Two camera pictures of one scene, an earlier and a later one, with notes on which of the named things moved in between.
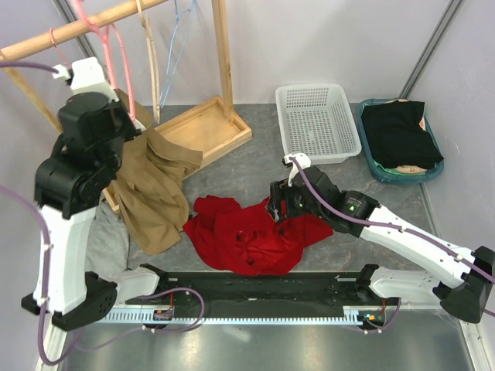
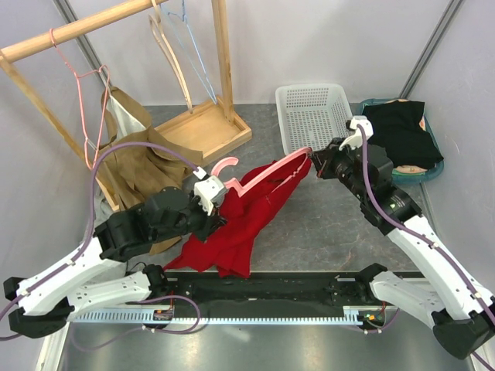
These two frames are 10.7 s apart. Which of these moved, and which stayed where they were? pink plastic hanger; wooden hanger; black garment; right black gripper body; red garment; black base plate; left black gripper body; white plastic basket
Moved: left black gripper body; red garment; wooden hanger; pink plastic hanger; right black gripper body
Stayed: black base plate; black garment; white plastic basket
